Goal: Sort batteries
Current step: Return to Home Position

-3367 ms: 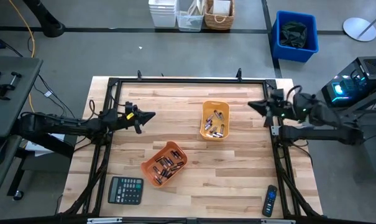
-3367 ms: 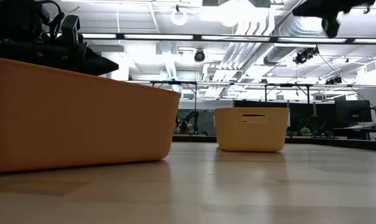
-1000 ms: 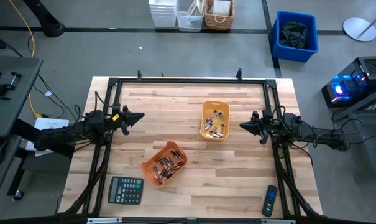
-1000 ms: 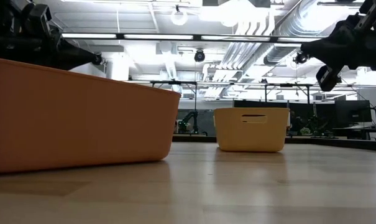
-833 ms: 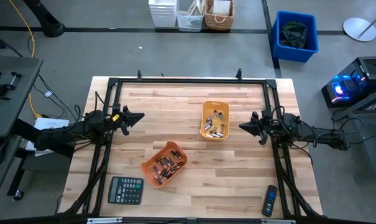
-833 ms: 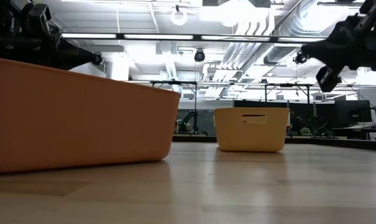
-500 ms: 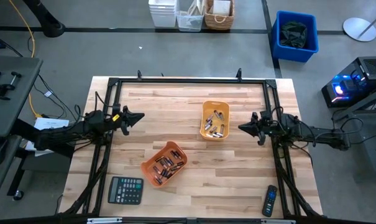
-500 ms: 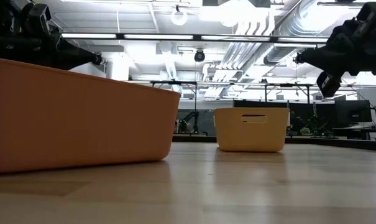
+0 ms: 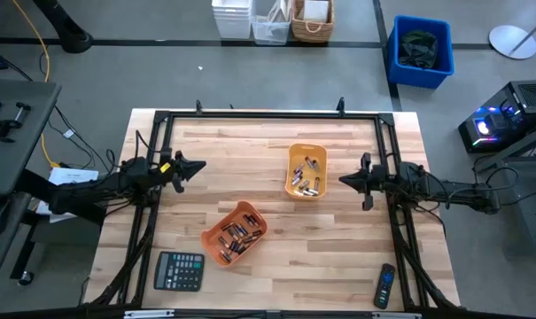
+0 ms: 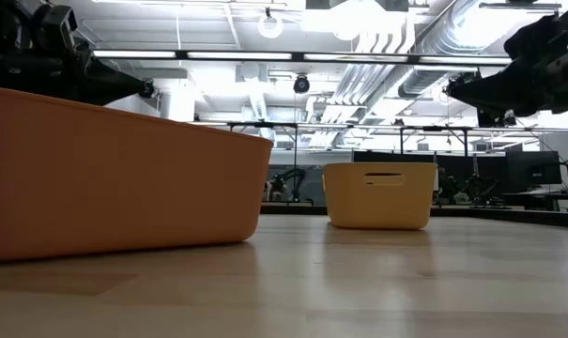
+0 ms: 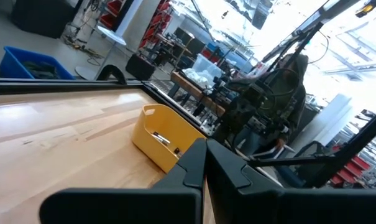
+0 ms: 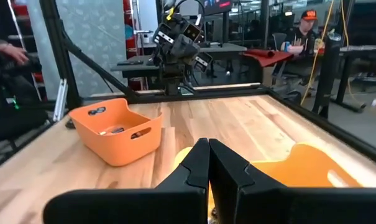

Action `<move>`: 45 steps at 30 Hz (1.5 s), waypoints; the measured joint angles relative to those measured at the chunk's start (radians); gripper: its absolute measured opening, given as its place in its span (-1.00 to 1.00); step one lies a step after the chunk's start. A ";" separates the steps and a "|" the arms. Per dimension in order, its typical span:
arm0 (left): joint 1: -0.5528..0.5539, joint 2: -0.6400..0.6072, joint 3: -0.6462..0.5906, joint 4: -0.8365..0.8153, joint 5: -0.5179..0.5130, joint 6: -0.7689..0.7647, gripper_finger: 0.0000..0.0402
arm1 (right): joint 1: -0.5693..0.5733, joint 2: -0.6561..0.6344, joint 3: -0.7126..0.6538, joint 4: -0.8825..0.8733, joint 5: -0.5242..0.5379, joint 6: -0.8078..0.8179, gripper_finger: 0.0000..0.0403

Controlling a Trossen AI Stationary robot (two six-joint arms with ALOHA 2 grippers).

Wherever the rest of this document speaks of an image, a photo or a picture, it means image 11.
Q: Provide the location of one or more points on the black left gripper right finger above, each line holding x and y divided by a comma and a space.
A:
268, 208

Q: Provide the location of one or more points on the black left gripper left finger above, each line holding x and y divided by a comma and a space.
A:
144, 205

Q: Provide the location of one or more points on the black silver Energizer battery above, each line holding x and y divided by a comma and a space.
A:
161, 137
177, 151

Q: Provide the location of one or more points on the yellow plastic bin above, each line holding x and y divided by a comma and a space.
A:
163, 121

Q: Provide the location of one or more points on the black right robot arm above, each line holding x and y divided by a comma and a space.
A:
271, 124

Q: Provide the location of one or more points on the person's hand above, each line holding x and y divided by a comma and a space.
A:
281, 143

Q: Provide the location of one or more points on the workbench with grey legs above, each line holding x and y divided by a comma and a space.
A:
194, 90

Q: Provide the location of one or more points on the white plastic bag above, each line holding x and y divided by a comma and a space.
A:
197, 77

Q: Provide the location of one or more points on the clear plastic storage box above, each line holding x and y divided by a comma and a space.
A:
208, 63

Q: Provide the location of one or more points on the person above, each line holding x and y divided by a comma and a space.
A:
299, 65

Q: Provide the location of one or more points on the black monitors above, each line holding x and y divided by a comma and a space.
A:
194, 45

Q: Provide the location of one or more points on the white panel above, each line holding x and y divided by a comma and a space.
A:
330, 118

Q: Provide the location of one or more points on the red storage bins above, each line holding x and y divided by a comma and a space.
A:
352, 168

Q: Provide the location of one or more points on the black metal upright posts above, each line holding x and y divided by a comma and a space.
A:
312, 34

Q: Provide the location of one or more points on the small black floor box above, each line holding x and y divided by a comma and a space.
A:
139, 67

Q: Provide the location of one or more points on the long ceiling light fixture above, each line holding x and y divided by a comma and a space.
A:
318, 21

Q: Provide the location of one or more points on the shelf with red bins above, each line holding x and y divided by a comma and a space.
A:
156, 21
108, 20

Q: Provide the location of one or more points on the white round base floor stand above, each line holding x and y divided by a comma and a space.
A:
111, 35

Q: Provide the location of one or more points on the amber ceiling lamp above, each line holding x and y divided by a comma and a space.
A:
366, 4

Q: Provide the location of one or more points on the dark crumpled cloth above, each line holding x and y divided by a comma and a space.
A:
40, 70

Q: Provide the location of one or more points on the blue plastic bin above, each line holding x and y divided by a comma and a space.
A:
10, 65

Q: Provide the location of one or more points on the large black cabinet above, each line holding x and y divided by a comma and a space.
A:
41, 15

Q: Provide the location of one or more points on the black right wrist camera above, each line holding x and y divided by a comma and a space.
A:
254, 93

